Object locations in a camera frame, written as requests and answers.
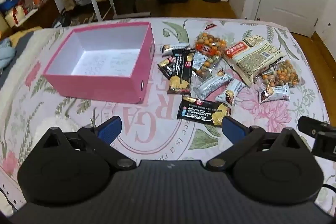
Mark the small black gold packet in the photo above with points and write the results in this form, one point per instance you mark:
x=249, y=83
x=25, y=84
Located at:
x=164, y=65

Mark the black shoes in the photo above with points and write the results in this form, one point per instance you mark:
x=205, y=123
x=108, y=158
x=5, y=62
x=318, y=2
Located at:
x=62, y=20

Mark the clear mixed nut bag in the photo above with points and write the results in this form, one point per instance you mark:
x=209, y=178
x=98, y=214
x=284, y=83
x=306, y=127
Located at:
x=282, y=74
x=208, y=47

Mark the black cracker packet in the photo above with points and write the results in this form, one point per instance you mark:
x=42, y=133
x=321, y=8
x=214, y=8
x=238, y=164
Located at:
x=202, y=111
x=181, y=71

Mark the white red gift box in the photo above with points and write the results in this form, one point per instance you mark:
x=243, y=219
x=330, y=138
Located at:
x=19, y=15

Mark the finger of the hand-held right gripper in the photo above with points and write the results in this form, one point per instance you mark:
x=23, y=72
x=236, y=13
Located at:
x=308, y=127

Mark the beige snack bag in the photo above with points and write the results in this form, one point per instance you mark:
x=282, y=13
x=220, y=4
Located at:
x=257, y=56

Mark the light blue cloth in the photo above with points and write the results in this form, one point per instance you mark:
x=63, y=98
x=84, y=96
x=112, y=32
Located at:
x=4, y=53

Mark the blue bag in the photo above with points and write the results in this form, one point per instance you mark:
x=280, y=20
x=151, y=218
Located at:
x=8, y=2

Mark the dark wooden low cabinet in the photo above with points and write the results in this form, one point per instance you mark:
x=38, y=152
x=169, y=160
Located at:
x=44, y=12

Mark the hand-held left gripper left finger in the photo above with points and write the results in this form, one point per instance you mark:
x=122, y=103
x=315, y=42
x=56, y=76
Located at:
x=110, y=129

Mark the pink cardboard box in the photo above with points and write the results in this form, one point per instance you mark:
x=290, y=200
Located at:
x=105, y=82

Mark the small dark red packet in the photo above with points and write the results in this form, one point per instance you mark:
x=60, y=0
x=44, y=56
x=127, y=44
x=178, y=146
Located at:
x=210, y=26

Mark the silver snack bar packet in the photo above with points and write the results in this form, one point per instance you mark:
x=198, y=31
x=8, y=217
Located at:
x=212, y=83
x=174, y=48
x=231, y=92
x=274, y=94

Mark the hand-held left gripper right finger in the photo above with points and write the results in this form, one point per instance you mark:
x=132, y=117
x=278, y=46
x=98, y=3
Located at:
x=233, y=129

